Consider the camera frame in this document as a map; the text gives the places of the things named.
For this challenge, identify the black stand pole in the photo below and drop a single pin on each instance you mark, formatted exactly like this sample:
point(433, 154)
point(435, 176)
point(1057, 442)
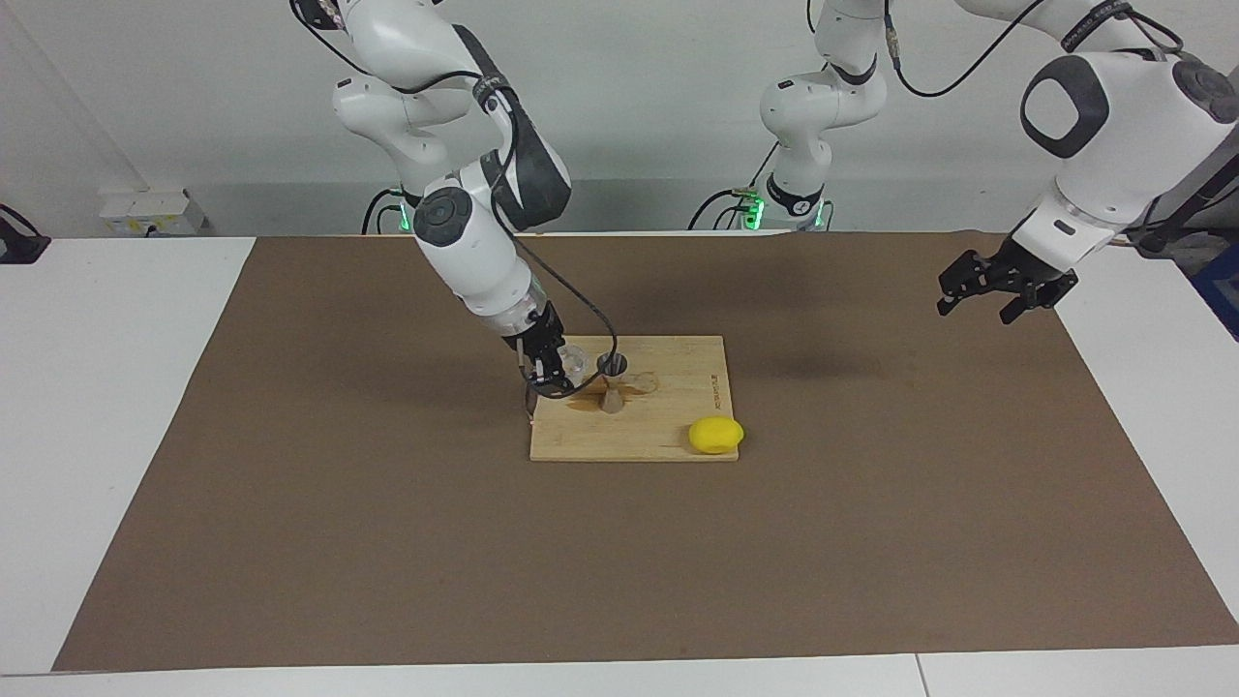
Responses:
point(1176, 218)

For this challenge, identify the brown table mat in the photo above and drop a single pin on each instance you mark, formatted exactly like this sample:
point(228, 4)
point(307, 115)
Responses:
point(387, 542)

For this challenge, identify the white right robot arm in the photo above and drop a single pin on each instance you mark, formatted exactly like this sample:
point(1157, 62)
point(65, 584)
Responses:
point(474, 252)

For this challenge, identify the yellow lemon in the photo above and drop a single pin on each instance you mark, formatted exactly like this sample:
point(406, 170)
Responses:
point(716, 435)

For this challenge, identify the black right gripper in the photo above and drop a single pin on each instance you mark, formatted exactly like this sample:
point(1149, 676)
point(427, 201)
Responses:
point(537, 334)

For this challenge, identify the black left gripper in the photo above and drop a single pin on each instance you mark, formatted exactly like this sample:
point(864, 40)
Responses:
point(1031, 271)

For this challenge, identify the wooden cutting board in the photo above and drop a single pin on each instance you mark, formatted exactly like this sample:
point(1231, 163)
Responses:
point(658, 426)

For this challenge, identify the white wall socket box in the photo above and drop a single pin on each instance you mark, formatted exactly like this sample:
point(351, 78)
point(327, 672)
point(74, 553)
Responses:
point(145, 213)

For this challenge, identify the clear glass cup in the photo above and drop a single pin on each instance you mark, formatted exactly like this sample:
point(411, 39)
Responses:
point(576, 363)

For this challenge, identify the blue box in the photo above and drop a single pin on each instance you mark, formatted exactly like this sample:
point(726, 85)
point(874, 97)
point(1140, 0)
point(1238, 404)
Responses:
point(1224, 290)

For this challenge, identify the black object at wall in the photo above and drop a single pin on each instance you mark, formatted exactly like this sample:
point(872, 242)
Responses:
point(19, 247)

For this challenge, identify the steel double jigger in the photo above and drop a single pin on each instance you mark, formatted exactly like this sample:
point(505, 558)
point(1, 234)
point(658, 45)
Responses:
point(613, 397)

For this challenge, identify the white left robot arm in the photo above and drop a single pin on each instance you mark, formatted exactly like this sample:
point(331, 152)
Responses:
point(1113, 145)

